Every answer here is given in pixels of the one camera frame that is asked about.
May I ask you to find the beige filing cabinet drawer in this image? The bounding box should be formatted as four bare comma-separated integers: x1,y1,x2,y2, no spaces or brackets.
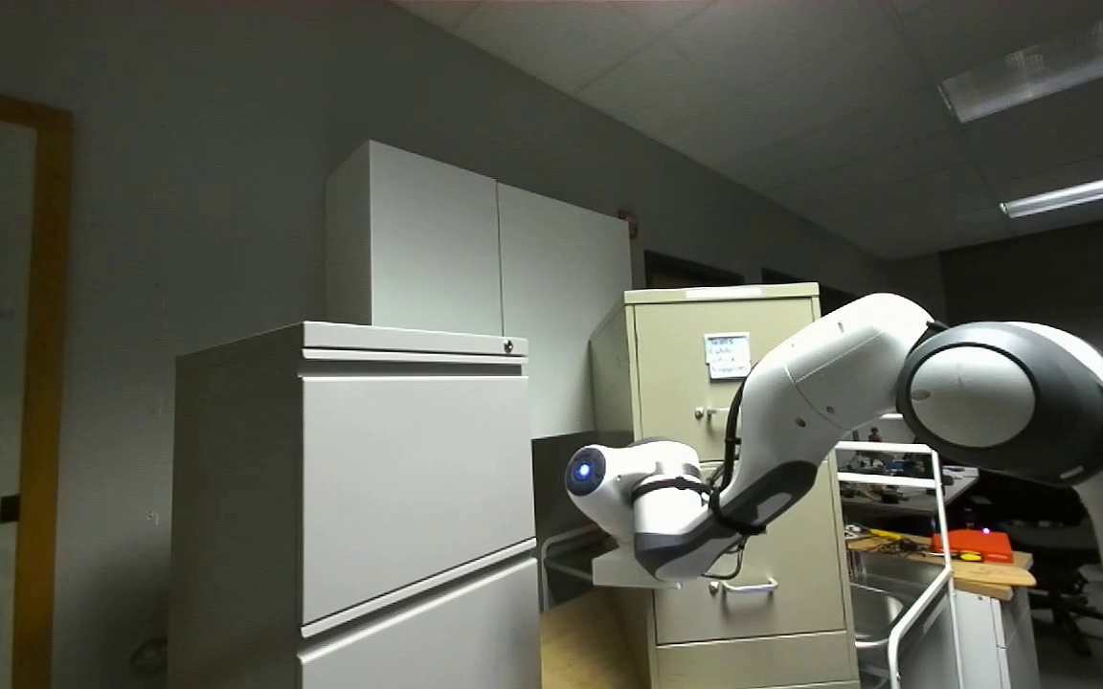
646,476,853,650

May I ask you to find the beige metal filing cabinet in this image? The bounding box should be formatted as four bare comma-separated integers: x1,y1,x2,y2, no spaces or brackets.
585,280,867,689

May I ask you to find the tall white storage cabinet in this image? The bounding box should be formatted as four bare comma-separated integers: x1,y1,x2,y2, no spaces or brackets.
322,137,635,444

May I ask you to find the white paper label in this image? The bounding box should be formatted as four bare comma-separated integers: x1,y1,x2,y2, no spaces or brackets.
700,329,757,388

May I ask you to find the grey lateral filing cabinet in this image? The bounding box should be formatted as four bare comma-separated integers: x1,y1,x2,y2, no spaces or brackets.
165,319,545,689

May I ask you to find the orange tool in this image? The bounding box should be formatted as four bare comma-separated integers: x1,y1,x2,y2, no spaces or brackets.
926,526,1018,572

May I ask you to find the wooden work table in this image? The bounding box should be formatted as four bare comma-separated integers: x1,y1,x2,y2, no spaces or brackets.
848,526,1042,605

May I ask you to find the narrow ceiling light strip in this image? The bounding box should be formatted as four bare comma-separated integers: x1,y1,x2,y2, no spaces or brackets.
997,161,1103,222

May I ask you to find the wide ceiling light panel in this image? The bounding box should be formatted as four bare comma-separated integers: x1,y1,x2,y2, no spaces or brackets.
935,0,1103,125

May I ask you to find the black office chair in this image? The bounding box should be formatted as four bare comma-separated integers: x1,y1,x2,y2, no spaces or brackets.
1030,554,1103,659

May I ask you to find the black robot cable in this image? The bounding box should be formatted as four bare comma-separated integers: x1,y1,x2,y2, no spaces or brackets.
626,380,773,544

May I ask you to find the white metal tube frame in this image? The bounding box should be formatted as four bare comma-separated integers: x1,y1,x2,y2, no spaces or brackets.
831,438,970,689

